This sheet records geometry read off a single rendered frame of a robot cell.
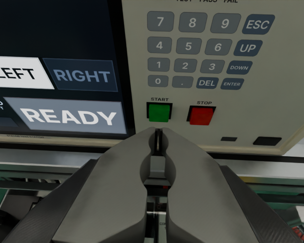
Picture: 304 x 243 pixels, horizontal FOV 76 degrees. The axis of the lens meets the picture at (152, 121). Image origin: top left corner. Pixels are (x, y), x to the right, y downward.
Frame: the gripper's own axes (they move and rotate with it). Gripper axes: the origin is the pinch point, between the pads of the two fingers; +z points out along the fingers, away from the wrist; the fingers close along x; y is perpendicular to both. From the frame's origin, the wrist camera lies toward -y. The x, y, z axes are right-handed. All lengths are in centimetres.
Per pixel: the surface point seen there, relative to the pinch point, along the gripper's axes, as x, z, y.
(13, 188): -19.8, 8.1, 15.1
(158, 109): -0.1, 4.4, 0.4
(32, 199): -33, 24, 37
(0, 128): -17.3, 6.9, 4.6
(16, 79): -11.4, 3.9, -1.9
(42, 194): -16.4, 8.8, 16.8
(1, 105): -14.7, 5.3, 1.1
